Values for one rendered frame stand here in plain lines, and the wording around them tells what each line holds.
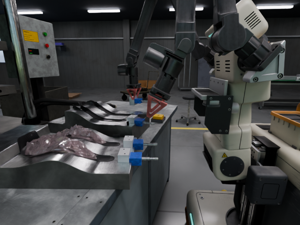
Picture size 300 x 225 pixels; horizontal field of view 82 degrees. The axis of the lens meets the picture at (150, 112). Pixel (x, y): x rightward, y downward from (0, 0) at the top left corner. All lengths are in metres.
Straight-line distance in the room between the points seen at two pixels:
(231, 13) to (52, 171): 0.67
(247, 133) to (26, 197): 0.80
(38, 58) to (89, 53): 8.25
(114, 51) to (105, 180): 8.91
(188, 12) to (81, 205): 0.61
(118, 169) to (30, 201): 0.25
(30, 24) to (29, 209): 1.22
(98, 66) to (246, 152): 9.06
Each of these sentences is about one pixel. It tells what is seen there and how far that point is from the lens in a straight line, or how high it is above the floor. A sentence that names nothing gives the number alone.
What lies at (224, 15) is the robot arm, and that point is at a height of 1.29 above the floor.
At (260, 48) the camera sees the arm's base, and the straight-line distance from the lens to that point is 0.62.
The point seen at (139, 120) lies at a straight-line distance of 0.82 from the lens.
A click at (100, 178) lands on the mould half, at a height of 0.84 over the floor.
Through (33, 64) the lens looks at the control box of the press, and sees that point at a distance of 1.51.
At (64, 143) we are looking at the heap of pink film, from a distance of 0.62.
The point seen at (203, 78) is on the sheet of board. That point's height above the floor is 0.54.
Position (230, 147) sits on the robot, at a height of 0.82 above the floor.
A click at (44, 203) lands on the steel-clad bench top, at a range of 0.59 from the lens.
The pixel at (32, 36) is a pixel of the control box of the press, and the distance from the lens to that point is 1.53.
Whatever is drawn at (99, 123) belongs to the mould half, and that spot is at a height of 0.88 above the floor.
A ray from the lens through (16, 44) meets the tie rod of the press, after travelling 1.30.
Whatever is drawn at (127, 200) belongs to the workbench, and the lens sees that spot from 0.84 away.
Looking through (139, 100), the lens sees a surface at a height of 0.94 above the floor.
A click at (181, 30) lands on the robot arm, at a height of 1.26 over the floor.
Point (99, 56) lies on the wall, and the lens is 9.54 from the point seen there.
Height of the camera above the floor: 1.16
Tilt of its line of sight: 15 degrees down
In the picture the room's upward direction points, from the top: straight up
